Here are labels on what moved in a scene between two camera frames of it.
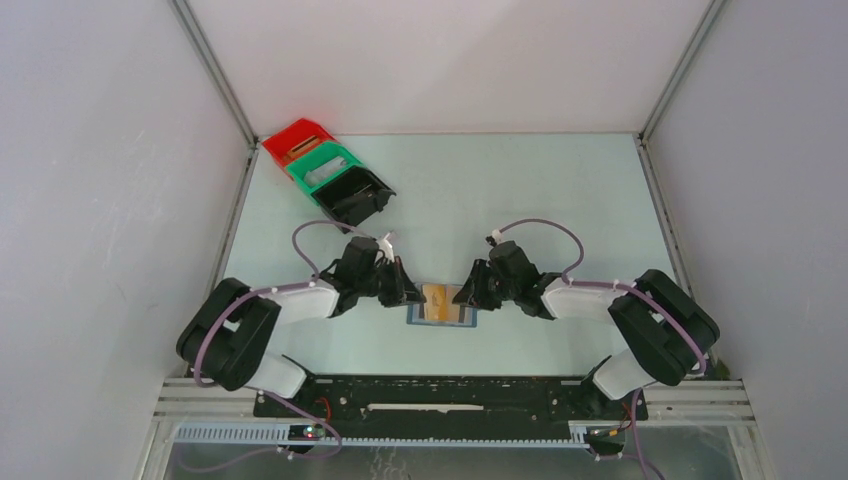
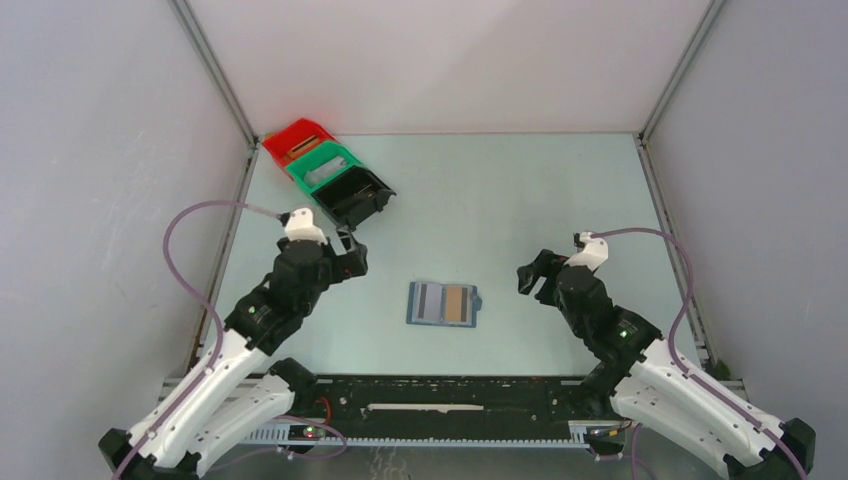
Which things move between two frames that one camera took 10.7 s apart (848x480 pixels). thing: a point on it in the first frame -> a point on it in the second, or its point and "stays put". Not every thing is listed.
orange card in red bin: x=302 y=147 stays put
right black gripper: x=472 y=293 -> x=545 y=264
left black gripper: x=403 y=290 -> x=350 y=264
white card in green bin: x=320 y=172 stays put
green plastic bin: x=317 y=158 stays put
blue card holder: x=439 y=310 stays put
